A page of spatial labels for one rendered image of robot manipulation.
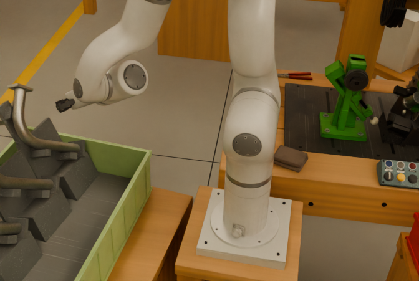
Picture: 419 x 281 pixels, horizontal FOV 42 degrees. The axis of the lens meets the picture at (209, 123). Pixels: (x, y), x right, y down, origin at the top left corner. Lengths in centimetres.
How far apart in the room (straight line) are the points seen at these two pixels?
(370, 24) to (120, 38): 112
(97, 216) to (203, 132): 181
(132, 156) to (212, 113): 188
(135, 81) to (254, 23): 32
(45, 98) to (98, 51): 251
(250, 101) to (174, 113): 227
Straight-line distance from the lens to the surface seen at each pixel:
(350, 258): 272
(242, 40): 114
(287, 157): 169
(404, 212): 179
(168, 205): 170
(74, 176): 165
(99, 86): 125
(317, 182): 168
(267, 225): 152
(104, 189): 168
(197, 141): 325
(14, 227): 145
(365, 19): 207
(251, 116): 119
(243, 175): 134
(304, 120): 192
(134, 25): 119
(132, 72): 127
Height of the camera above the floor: 197
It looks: 35 degrees down
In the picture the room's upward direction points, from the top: 3 degrees clockwise
